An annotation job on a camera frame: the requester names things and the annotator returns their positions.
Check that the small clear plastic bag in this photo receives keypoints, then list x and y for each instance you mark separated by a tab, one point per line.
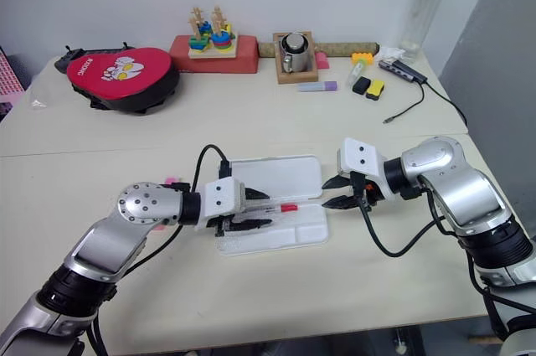
38	103

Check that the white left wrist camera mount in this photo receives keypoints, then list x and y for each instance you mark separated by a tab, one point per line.
220	201

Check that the white crumpled tissue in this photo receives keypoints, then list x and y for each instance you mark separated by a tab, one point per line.
391	53

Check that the red capped marker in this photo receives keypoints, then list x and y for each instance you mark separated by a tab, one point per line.
289	207

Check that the red rectangular block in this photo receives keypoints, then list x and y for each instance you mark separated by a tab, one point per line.
247	54

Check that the wooden colourful stacking toy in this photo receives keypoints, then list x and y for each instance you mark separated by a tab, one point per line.
213	44

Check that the pink plastic crate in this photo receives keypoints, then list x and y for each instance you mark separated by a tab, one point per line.
8	77

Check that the stainless steel mug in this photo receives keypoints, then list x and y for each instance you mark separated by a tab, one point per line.
296	58

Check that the wooden square tray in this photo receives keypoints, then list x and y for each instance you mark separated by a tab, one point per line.
299	78

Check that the red cartoon print bag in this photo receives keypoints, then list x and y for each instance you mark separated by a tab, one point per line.
138	75

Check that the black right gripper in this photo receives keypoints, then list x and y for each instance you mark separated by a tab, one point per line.
361	190

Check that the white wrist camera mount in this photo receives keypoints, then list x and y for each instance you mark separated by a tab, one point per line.
220	201
360	157

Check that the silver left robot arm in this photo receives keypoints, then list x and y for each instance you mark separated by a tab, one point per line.
138	205

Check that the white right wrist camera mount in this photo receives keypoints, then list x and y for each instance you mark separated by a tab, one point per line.
360	157

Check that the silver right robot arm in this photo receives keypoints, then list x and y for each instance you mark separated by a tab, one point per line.
460	188

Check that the clear bottle green lid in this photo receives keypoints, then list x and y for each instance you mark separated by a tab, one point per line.
423	17

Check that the green capped clear tube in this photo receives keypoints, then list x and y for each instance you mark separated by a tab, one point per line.
355	73

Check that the purple capped glue stick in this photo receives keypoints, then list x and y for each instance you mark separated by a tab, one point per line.
318	86

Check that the yellow toy brick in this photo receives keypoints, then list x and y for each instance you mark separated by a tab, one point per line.
362	57

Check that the white plastic pencil case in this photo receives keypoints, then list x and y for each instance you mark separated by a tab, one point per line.
276	176

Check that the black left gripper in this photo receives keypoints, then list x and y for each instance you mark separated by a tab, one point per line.
223	227

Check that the yellow black whiteboard eraser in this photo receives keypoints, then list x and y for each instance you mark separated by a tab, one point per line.
375	89

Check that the small pink block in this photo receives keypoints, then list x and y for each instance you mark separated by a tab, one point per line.
322	62

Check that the grey usb hub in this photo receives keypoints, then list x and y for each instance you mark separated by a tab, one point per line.
398	67

